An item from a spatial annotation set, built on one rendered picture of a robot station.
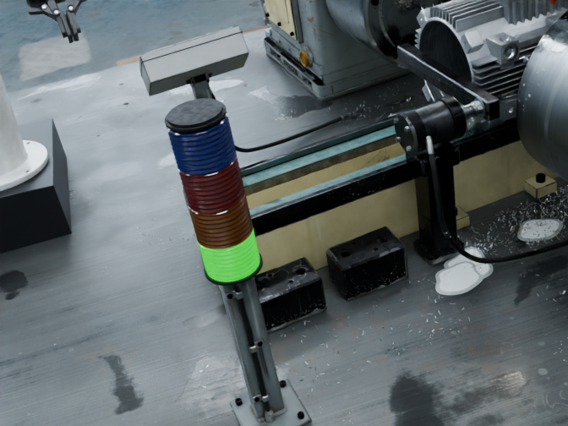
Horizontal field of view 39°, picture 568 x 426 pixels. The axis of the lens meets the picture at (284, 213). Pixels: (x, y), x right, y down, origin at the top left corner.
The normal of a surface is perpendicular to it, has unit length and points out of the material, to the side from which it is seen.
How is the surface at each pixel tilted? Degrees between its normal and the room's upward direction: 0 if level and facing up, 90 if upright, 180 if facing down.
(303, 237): 90
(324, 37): 90
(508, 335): 0
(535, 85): 69
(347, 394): 0
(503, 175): 90
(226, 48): 51
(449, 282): 0
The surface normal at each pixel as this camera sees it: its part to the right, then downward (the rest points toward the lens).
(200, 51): 0.18, -0.16
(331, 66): 0.37, 0.47
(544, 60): -0.84, -0.21
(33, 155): -0.12, -0.85
